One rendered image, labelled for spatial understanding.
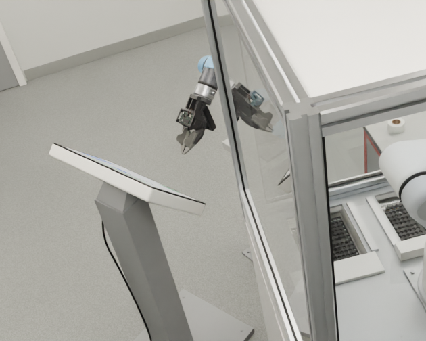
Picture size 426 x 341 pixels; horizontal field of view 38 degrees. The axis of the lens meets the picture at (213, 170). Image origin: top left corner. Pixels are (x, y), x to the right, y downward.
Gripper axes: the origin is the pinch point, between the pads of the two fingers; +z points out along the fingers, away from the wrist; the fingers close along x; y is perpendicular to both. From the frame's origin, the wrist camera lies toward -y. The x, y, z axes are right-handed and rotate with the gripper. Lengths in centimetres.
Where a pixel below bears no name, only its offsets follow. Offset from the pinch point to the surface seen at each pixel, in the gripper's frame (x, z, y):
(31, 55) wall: -296, -30, -140
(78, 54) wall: -275, -46, -168
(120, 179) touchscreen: -0.5, 16.8, 26.0
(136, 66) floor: -225, -53, -187
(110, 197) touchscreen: -12.9, 25.4, 13.8
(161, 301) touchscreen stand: -4, 60, -28
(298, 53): 90, -18, 98
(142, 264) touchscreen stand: -4.5, 45.7, -7.0
